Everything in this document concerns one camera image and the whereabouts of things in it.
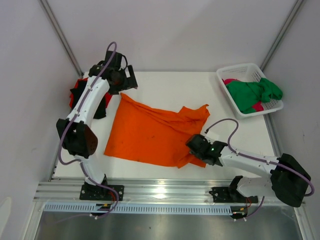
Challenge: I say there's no orange t shirt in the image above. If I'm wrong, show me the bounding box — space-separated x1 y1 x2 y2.
104 93 210 169

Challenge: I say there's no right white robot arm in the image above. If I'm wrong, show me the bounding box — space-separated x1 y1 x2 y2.
186 134 311 208

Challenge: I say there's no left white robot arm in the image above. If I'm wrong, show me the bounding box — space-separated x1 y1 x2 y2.
56 50 138 200

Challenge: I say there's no red folded t shirt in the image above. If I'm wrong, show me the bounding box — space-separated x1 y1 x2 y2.
69 77 112 109

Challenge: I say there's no black folded t shirt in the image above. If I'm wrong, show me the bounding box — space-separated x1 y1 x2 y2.
69 79 108 120

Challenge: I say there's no pink t shirt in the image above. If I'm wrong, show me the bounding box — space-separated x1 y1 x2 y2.
222 78 264 114

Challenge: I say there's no green t shirt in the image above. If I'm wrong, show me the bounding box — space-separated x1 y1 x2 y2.
222 77 283 114

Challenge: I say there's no white plastic basket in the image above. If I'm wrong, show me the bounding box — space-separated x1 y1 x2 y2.
216 63 284 120

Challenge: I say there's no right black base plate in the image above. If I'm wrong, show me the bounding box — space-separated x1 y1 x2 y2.
209 175 258 204

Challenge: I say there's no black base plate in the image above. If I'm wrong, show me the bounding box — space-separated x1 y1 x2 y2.
79 176 125 201
209 175 258 204

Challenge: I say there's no aluminium mounting rail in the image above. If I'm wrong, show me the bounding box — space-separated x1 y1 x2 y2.
33 177 306 207

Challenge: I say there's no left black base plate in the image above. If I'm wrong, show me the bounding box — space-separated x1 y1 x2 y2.
79 176 125 201

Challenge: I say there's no white slotted cable duct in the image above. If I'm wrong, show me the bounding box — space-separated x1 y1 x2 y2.
43 202 233 216

